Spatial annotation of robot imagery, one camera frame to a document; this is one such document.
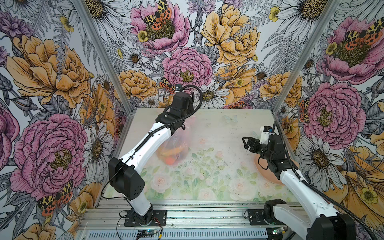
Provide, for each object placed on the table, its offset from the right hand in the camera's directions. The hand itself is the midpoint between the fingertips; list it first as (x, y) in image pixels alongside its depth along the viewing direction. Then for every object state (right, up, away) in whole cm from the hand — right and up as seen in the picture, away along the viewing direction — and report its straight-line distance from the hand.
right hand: (247, 142), depth 83 cm
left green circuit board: (-51, -41, -12) cm, 67 cm away
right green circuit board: (+11, -40, -12) cm, 43 cm away
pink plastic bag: (-39, -4, +5) cm, 40 cm away
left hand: (-33, +20, -3) cm, 39 cm away
